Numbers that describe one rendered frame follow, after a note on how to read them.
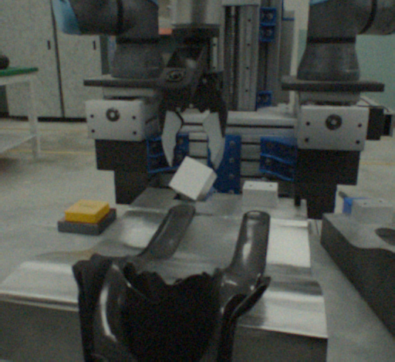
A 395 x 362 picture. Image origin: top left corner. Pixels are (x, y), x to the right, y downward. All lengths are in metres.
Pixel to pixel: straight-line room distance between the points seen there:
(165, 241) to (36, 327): 0.22
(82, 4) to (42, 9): 5.25
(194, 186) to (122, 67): 0.54
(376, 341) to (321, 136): 0.49
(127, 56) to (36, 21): 5.25
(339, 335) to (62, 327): 0.32
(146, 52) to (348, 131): 0.53
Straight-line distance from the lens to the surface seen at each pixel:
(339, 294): 0.61
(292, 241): 0.54
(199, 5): 0.60
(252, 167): 1.06
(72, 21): 1.05
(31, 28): 6.36
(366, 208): 0.69
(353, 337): 0.54
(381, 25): 1.12
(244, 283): 0.38
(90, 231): 0.75
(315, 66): 1.04
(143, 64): 1.09
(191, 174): 0.64
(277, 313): 0.33
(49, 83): 6.29
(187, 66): 0.56
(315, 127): 0.91
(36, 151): 4.45
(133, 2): 1.10
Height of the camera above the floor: 1.12
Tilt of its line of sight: 16 degrees down
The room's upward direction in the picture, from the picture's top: straight up
